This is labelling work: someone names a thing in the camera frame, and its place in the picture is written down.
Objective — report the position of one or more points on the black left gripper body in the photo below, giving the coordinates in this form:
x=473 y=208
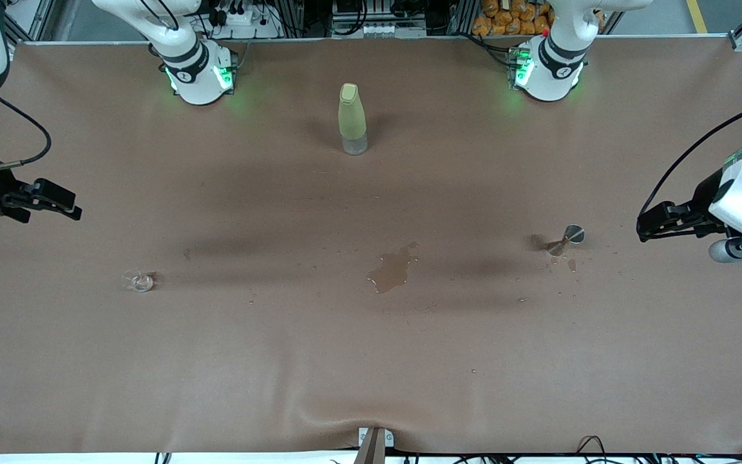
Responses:
x=704 y=195

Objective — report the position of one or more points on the clear glass shaker cup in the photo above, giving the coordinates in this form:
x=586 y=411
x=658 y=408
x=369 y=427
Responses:
x=141 y=281

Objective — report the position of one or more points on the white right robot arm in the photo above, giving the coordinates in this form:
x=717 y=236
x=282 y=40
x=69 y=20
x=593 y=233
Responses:
x=194 y=80

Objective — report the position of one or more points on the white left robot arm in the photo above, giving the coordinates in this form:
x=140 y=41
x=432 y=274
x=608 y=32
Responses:
x=548 y=74

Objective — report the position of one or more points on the orange snack bag pile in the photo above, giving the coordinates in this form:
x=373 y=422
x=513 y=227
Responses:
x=506 y=22

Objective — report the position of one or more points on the white power strip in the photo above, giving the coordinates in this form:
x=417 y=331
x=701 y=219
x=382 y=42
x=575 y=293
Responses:
x=236 y=19

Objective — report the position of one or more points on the brown liquid puddle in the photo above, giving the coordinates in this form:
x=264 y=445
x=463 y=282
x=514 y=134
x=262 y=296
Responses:
x=391 y=270

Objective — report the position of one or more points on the yellow-green bottle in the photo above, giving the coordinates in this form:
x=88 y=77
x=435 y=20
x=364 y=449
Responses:
x=352 y=119

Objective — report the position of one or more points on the brown table mat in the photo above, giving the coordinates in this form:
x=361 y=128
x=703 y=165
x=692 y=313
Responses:
x=371 y=361

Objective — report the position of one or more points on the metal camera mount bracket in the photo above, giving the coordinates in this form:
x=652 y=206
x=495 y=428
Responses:
x=374 y=444

